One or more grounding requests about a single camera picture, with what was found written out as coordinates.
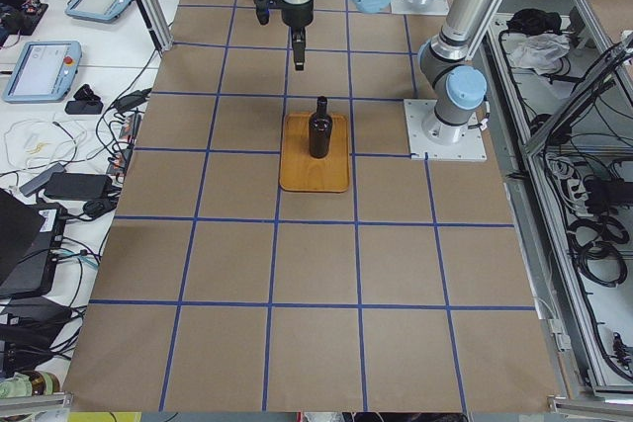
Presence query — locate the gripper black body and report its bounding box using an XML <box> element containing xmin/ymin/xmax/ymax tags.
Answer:
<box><xmin>291</xmin><ymin>28</ymin><xmax>306</xmax><ymax>64</ymax></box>

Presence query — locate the lower blue teach pendant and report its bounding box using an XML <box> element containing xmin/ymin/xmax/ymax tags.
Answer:
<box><xmin>2</xmin><ymin>41</ymin><xmax>82</xmax><ymax>104</ymax></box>

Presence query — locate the wooden tray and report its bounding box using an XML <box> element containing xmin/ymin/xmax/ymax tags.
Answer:
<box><xmin>278</xmin><ymin>113</ymin><xmax>352</xmax><ymax>195</ymax></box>

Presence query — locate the black power adapter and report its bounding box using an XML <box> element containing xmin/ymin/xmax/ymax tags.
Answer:
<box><xmin>44</xmin><ymin>172</ymin><xmax>112</xmax><ymax>201</ymax></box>

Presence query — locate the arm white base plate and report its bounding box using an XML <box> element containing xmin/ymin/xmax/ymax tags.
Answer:
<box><xmin>404</xmin><ymin>99</ymin><xmax>487</xmax><ymax>162</ymax></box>

